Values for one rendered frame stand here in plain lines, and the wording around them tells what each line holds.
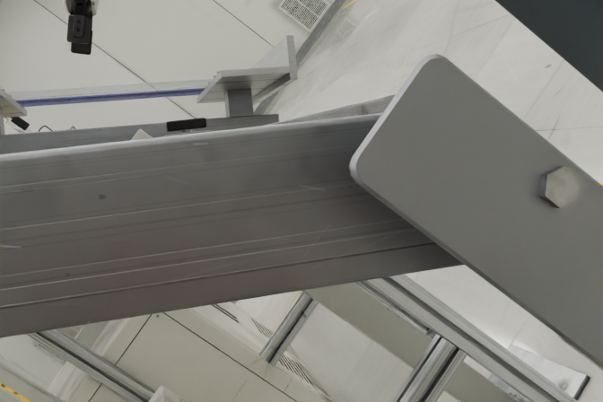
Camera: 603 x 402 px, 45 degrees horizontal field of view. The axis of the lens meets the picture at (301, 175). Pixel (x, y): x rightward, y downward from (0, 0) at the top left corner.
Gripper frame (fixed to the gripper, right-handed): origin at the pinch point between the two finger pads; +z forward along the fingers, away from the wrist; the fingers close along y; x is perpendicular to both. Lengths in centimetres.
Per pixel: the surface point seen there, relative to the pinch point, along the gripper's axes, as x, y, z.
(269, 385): 46, -52, 67
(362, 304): 49, 3, 39
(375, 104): 20, 85, 17
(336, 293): 44, 3, 37
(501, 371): 63, 25, 45
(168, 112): 54, -711, -64
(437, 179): 18, 99, 21
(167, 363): 22, -52, 62
